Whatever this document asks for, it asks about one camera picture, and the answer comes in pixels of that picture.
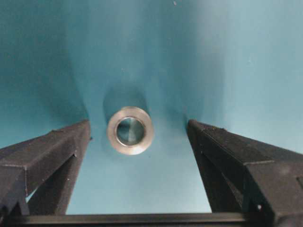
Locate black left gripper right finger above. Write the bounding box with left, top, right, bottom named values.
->
left=187, top=120, right=303, bottom=221

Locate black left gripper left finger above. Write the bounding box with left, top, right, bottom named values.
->
left=0, top=120, right=91, bottom=215

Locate silver metal washer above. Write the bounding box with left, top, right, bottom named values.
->
left=107, top=106, right=154, bottom=155

